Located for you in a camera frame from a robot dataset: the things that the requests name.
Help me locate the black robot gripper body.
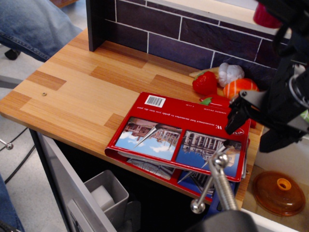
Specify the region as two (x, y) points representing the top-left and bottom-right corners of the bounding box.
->
(231, 58), (309, 137)

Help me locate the black floor cable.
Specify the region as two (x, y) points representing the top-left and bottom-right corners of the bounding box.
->
(0, 127), (36, 184)

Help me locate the magenta cup on shelf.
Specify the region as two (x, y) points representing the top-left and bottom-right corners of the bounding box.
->
(253, 3), (282, 29)

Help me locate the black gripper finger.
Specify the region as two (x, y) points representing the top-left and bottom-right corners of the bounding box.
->
(259, 127), (302, 153)
(225, 102), (249, 135)

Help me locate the grey plastic bin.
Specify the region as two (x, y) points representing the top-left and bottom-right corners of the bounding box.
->
(84, 170), (129, 229)

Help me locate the grey open cabinet door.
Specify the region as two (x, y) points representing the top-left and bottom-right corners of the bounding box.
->
(37, 133), (116, 232)

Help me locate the light wooden shelf board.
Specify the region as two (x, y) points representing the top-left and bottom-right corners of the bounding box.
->
(146, 0), (278, 40)

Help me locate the black chair caster wheel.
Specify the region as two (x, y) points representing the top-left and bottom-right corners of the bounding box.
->
(4, 49), (21, 60)

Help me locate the orange salmon sushi toy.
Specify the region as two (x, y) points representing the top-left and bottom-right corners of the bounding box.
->
(223, 78), (259, 99)

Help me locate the blue jeans leg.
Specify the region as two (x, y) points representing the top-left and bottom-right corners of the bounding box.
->
(0, 0), (82, 62)

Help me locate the red toy chili pepper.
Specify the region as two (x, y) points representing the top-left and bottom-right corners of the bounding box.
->
(199, 94), (230, 109)

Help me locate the red spiral-bound guide book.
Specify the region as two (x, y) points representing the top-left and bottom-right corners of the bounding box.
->
(105, 92), (251, 195)

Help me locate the orange transparent pot lid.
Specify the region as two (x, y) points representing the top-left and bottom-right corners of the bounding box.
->
(253, 171), (306, 217)

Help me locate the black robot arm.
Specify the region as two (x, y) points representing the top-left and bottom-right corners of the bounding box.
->
(225, 0), (309, 153)

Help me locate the white block in bin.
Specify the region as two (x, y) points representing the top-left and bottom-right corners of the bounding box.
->
(91, 185), (115, 211)

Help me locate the green toy cabbage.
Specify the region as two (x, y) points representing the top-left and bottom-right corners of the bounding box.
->
(300, 109), (309, 123)

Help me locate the white toy garlic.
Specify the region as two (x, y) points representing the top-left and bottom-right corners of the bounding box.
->
(218, 63), (245, 87)

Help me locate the metal clamp screw handle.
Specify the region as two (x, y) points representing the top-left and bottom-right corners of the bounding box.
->
(190, 152), (239, 214)

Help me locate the red toy strawberry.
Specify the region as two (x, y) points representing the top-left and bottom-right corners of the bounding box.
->
(192, 71), (217, 96)

